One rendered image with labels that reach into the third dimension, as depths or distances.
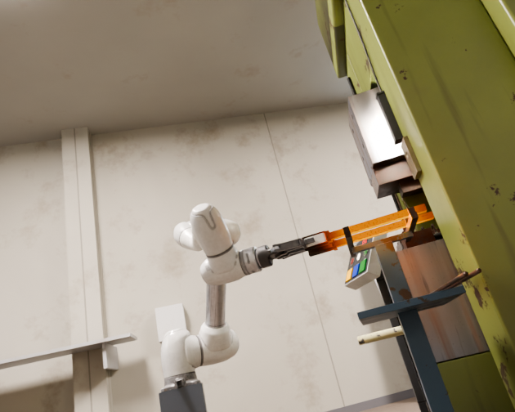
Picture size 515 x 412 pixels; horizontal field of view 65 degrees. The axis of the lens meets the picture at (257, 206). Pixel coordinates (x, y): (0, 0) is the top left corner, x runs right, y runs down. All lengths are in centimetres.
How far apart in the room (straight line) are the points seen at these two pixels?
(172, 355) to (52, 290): 297
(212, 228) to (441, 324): 97
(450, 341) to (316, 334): 301
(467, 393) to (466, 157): 86
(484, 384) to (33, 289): 429
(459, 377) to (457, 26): 138
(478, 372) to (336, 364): 302
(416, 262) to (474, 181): 40
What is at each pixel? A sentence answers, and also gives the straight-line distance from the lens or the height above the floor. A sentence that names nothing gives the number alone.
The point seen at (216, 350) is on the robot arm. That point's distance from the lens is 216.
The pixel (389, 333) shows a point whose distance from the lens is 233.
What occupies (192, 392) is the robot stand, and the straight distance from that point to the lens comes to 209.
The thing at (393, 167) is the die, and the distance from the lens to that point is 208.
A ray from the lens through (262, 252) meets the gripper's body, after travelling 137.
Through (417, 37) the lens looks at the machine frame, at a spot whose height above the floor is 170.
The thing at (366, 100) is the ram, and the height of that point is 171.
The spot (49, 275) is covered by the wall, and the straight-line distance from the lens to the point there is 499.
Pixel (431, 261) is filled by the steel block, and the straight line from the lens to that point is 181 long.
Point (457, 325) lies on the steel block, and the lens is 179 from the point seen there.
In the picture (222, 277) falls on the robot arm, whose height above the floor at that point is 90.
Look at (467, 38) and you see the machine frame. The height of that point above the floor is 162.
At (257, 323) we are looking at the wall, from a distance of 459.
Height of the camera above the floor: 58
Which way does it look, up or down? 22 degrees up
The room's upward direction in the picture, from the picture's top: 14 degrees counter-clockwise
